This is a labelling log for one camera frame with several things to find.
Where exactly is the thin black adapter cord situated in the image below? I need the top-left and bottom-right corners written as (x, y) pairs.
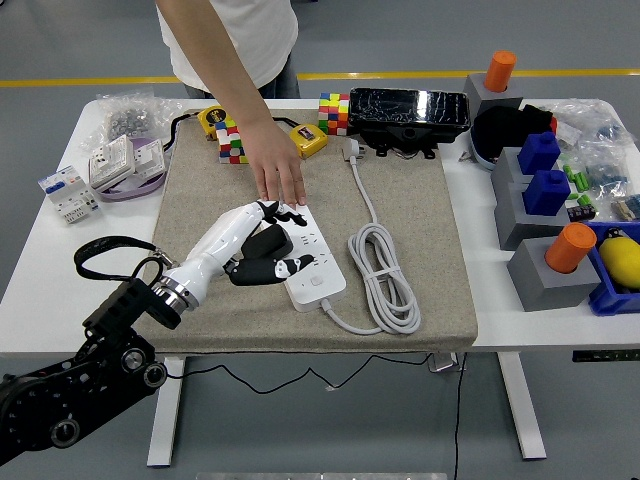
top-left (162, 352), bottom-right (434, 396)

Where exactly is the colourful puzzle cube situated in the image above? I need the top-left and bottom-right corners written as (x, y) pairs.
top-left (214, 117), bottom-right (250, 165)
top-left (317, 91), bottom-right (351, 137)

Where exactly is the grey-brown mat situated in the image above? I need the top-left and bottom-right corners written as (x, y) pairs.
top-left (130, 107), bottom-right (480, 355)

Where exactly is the clear bag of brown parts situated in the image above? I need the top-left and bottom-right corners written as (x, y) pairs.
top-left (610, 193), bottom-right (640, 221)

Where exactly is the orange cylinder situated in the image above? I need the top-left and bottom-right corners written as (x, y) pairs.
top-left (482, 49), bottom-right (518, 94)
top-left (544, 222), bottom-right (599, 275)

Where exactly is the black power adapter plug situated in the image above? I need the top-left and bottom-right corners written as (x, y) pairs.
top-left (240, 223), bottom-right (295, 262)

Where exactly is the white wall socket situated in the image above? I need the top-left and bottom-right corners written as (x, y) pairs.
top-left (87, 133), bottom-right (137, 190)

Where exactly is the person's right hand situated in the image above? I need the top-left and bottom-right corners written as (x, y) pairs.
top-left (234, 117), bottom-right (307, 207)

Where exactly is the white wall switch panel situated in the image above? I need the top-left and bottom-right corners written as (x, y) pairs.
top-left (130, 137), bottom-right (166, 179)

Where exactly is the yellow tape measure black face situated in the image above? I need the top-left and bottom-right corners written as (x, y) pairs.
top-left (167, 104), bottom-right (234, 151)

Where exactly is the yellow toy fruit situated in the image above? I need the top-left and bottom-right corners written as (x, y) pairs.
top-left (598, 228), bottom-right (640, 291)

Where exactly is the black table control panel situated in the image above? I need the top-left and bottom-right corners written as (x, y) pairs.
top-left (572, 350), bottom-right (640, 363)

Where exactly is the dark small electronic component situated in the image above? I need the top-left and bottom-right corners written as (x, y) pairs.
top-left (567, 195), bottom-right (599, 224)

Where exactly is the grey block with hole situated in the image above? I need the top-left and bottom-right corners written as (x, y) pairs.
top-left (490, 146), bottom-right (539, 199)
top-left (493, 182), bottom-right (574, 251)
top-left (506, 238), bottom-right (603, 313)
top-left (462, 73), bottom-right (525, 121)

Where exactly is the clear bag of small parts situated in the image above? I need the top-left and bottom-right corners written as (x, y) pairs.
top-left (552, 98), bottom-right (634, 151)

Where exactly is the black hanging cable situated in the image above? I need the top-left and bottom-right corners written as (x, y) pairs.
top-left (452, 352), bottom-right (466, 480)

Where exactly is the person's torso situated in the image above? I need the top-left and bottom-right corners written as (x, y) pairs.
top-left (156, 0), bottom-right (301, 100)

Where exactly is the blue plastic bin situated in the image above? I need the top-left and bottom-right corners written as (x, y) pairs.
top-left (584, 219), bottom-right (640, 317)

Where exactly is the black device cracked screen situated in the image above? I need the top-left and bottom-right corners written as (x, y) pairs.
top-left (347, 86), bottom-right (473, 161)

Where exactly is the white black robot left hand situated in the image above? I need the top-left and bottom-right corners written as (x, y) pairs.
top-left (169, 198), bottom-right (316, 304)

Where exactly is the blue square peg block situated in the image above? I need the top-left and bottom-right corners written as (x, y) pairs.
top-left (517, 130), bottom-right (562, 176)
top-left (522, 169), bottom-right (573, 217)

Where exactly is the yellow tape measure clear window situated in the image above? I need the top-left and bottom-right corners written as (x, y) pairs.
top-left (272, 117), bottom-right (330, 160)

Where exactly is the white blue round device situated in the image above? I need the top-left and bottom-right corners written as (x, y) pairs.
top-left (469, 134), bottom-right (501, 174)

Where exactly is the black cap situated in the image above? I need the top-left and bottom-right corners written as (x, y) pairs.
top-left (471, 103), bottom-right (556, 166)

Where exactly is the clear bag of metal nuts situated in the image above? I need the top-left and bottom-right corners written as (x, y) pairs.
top-left (79, 87), bottom-right (184, 154)

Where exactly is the white power strip cord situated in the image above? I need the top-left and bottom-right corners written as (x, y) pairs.
top-left (319, 138), bottom-right (422, 337)

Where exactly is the white circuit breaker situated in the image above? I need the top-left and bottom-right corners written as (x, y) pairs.
top-left (37, 165), bottom-right (104, 225)

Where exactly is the white power strip board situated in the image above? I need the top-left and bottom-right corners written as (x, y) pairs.
top-left (277, 199), bottom-right (348, 313)

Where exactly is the purple tape roll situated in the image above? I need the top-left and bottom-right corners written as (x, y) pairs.
top-left (93, 135), bottom-right (168, 203)

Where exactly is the silver metal bracket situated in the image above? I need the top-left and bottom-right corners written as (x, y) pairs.
top-left (428, 352), bottom-right (469, 374)

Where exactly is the clear bag of blue parts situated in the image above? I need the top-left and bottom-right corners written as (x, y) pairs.
top-left (582, 142), bottom-right (632, 201)

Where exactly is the white table leg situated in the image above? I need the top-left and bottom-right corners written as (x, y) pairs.
top-left (147, 355), bottom-right (187, 469)
top-left (497, 352), bottom-right (547, 461)

